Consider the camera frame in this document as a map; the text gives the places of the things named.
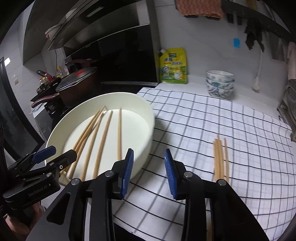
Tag person's left hand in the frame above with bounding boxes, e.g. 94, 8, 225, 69
5, 201, 47, 240

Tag cream round basin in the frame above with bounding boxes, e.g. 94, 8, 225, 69
46, 92, 155, 186

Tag black gas stove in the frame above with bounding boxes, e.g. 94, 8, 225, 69
32, 103, 69, 141

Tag brown pot with lid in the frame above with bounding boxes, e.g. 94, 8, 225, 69
56, 67, 98, 108

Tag white black checkered cloth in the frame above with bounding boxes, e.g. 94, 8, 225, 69
112, 88, 295, 240

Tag stacked patterned ceramic bowls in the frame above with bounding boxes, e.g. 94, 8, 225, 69
206, 70, 235, 98

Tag yellow green seasoning pouch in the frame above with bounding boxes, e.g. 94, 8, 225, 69
159, 48, 187, 84

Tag condiment bottles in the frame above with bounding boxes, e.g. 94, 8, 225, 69
36, 70, 62, 91

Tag white hanging brush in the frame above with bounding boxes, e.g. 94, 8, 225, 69
252, 50, 263, 92

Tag black range hood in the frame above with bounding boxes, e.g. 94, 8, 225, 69
23, 1, 160, 85

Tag steel dish rack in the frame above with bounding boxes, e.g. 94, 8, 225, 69
277, 79, 296, 142

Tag black hanging rag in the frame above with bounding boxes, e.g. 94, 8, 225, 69
244, 19, 265, 52

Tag orange wavy dishcloth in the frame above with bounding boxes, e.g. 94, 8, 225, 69
176, 0, 224, 19

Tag pink hanging towel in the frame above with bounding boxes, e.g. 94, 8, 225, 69
287, 42, 296, 80

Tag red handled frying pan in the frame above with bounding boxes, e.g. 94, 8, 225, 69
31, 93, 60, 108

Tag blue wall hook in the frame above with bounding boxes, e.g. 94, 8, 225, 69
233, 38, 240, 49

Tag black wall rail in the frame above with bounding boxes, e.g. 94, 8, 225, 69
221, 1, 295, 42

